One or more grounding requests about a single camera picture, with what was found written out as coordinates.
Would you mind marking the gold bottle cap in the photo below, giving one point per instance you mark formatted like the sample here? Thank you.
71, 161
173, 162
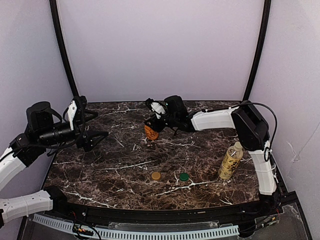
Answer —
156, 176

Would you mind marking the green bottle cap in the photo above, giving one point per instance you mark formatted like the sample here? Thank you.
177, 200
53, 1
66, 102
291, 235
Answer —
183, 176

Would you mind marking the black frame post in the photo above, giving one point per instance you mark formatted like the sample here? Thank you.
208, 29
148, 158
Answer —
259, 48
62, 47

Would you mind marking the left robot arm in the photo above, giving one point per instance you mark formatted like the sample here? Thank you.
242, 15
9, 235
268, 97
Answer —
46, 130

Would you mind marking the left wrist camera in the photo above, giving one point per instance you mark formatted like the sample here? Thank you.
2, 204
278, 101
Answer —
73, 114

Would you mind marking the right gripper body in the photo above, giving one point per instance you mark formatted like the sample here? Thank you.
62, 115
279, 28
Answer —
155, 121

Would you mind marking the black front rail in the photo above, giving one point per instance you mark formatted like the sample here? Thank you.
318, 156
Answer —
239, 214

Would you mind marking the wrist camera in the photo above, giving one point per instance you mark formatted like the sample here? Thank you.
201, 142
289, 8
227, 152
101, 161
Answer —
73, 114
156, 107

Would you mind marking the orange juice bottle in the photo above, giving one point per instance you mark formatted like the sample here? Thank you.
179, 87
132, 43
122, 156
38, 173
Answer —
150, 133

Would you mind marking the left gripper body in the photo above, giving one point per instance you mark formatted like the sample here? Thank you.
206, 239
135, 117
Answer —
84, 141

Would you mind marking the white slotted cable duct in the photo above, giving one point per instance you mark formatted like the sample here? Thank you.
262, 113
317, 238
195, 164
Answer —
130, 231

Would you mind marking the white tea bottle cap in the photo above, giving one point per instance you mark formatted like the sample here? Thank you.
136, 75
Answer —
237, 146

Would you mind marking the left black frame post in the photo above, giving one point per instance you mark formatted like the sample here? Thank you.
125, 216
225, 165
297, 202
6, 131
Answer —
62, 47

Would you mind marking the right black frame post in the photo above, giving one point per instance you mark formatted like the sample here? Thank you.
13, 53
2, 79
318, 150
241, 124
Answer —
259, 48

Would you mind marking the yellow tea bottle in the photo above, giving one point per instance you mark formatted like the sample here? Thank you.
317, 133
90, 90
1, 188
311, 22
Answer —
230, 163

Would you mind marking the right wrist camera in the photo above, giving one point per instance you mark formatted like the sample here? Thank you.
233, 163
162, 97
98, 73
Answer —
156, 107

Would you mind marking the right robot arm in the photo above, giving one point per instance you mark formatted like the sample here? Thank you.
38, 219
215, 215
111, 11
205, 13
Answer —
251, 127

